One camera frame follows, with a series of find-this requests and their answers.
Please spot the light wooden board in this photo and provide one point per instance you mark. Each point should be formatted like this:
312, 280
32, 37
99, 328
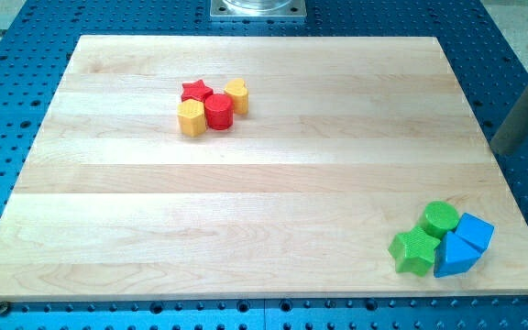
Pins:
345, 142

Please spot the green cylinder block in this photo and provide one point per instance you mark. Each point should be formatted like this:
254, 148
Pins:
438, 218

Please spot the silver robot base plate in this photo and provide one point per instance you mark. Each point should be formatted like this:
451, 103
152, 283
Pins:
257, 8

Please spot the yellow hexagon block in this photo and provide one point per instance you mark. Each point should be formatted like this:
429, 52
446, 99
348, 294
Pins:
191, 118

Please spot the green star block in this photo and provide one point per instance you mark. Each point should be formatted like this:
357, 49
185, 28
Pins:
413, 251

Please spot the red cylinder block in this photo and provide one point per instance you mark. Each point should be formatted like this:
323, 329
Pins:
218, 110

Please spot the blue perforated table plate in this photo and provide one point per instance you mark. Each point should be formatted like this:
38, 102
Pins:
38, 43

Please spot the red star block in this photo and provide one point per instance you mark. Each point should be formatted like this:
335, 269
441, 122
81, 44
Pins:
197, 91

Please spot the blue triangle block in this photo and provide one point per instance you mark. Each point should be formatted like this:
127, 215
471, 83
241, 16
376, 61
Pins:
454, 256

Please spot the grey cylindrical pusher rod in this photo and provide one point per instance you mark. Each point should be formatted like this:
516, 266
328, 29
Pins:
514, 129

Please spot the blue cube block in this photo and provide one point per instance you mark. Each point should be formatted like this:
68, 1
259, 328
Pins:
475, 231

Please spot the yellow heart block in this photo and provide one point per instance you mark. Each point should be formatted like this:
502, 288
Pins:
237, 90

